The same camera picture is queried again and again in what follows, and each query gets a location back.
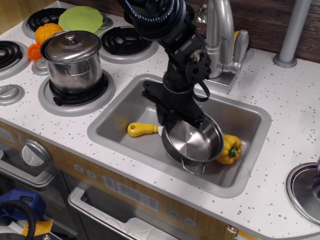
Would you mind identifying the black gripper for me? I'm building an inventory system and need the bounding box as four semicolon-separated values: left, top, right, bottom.
142;80;205;130

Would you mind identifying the shallow steel pan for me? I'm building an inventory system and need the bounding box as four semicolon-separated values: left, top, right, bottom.
161;115;224;175

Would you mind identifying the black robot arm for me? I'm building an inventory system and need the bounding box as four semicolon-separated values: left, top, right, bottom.
118;0;211;128

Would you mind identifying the grey sink basin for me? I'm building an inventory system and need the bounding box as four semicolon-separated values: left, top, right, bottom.
87;73;272;198

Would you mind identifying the yellow toy bell pepper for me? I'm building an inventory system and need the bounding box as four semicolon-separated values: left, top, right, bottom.
216;134;242;165

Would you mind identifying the back right stove burner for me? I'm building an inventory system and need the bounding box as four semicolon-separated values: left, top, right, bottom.
99;26;159;64

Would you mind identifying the stove burner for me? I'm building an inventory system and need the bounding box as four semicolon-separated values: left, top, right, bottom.
22;7;67;40
0;40;31;81
38;70;116;117
99;26;159;64

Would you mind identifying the silver toy faucet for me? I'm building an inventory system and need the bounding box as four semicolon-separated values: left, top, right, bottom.
197;0;249;94

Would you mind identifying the front right stove burner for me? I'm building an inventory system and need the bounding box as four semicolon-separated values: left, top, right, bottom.
38;70;116;117

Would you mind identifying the steel pot with lid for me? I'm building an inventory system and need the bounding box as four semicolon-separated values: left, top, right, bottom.
40;30;103;93

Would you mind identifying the light green plastic plate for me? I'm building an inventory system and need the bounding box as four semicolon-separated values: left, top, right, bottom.
58;6;103;33

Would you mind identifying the grey vertical pole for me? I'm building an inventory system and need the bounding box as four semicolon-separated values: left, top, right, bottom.
273;0;312;69

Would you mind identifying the grey centre stove knob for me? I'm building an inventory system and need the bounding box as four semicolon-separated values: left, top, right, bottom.
31;58;49;76

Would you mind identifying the grey stove knob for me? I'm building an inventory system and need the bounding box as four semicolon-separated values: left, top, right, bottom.
0;84;25;106
31;58;49;76

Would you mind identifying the silver oven dial knob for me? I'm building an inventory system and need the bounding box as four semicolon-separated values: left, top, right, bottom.
20;139;52;167

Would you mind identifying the small orange toy piece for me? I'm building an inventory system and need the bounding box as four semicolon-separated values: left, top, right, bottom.
27;44;42;61

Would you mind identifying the orange toy pumpkin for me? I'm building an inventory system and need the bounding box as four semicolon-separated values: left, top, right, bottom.
34;23;63;45

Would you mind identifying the blue object lower left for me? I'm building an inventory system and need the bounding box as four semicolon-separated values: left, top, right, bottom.
0;188;47;221

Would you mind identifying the back left stove burner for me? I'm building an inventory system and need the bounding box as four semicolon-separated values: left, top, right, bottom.
22;7;67;40

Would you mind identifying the front left stove burner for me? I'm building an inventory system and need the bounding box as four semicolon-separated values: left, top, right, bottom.
0;40;31;81

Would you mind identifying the purple toy eggplant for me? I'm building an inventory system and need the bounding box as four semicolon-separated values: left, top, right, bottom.
312;158;320;200

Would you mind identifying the yellow handled toy knife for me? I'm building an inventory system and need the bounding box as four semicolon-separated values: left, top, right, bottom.
127;122;164;137

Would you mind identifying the grey dishwasher door handle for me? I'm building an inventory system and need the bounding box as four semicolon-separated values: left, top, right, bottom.
68;187;175;240

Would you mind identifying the grey oven door handle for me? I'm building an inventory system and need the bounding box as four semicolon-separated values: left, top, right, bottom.
0;150;55;191

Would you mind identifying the black hose lower left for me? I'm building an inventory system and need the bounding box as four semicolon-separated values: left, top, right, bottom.
0;200;38;240

